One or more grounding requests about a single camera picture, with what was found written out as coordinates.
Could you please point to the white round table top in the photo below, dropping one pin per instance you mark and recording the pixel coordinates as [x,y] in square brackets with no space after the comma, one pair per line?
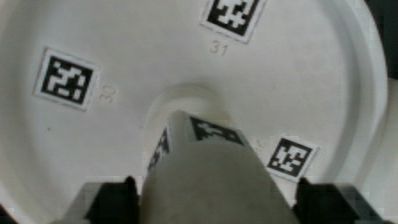
[266,64]

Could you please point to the white right fence bar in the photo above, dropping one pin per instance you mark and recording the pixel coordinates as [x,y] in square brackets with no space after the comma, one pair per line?
[380,174]

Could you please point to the white cylindrical table leg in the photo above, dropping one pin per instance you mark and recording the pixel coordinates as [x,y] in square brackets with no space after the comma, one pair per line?
[209,186]

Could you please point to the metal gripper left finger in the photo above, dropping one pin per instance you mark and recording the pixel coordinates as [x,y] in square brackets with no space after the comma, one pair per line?
[106,204]

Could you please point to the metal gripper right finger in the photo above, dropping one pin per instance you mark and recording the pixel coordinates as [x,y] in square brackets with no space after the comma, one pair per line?
[332,204]

